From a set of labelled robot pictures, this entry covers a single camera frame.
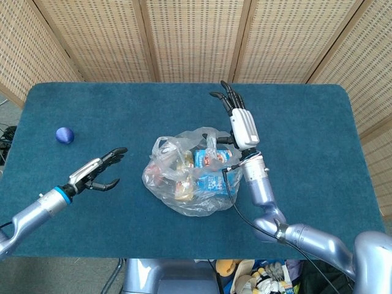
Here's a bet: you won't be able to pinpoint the black floor cable bundle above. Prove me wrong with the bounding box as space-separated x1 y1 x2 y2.
0 123 18 163

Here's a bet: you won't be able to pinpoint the blue printed carton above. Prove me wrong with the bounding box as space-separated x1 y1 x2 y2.
193 148 243 197

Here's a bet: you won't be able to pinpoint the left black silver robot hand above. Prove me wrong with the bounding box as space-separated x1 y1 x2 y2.
67 147 128 195

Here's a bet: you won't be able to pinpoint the small blue ball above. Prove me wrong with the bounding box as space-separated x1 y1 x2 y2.
55 126 75 145

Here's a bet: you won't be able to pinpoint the teal carpet table mat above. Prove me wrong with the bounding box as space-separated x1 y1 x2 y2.
0 81 385 260

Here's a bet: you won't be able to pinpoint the cables beside robot base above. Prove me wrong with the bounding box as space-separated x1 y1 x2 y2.
100 258 127 294

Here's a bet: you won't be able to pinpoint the yellow snack packet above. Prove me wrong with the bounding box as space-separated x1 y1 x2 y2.
174 179 195 202

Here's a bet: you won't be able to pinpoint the white plush toy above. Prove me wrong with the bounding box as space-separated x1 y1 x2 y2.
234 265 288 294

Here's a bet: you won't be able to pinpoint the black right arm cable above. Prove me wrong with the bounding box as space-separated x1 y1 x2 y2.
221 162 358 282

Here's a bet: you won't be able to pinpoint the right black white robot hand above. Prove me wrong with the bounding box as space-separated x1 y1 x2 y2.
209 80 260 151

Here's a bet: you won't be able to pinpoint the black fabric bag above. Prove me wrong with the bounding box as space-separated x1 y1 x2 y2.
301 258 358 294

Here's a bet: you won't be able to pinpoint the grey-blue robot torso base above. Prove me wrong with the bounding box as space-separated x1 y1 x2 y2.
122 258 220 294

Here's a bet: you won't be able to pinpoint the clear plastic bag with snacks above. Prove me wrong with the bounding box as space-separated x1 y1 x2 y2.
141 127 244 217

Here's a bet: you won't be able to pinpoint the yellow plush toy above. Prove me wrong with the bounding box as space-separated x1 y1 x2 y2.
215 259 241 278

